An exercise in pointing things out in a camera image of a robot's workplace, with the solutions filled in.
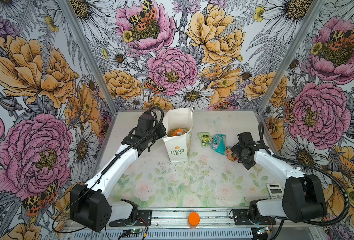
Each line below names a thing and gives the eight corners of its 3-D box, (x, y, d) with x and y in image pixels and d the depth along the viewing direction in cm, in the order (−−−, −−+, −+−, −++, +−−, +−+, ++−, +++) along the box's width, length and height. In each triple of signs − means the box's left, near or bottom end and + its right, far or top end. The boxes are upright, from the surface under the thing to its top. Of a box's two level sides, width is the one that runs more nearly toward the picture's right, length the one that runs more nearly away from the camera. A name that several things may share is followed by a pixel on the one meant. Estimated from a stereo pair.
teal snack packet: (212, 154, 99) (214, 150, 95) (210, 138, 107) (211, 133, 103) (227, 154, 99) (229, 150, 95) (223, 138, 107) (225, 133, 103)
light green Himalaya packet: (199, 147, 103) (200, 144, 101) (198, 135, 110) (199, 132, 107) (211, 147, 103) (212, 144, 101) (209, 135, 110) (210, 132, 107)
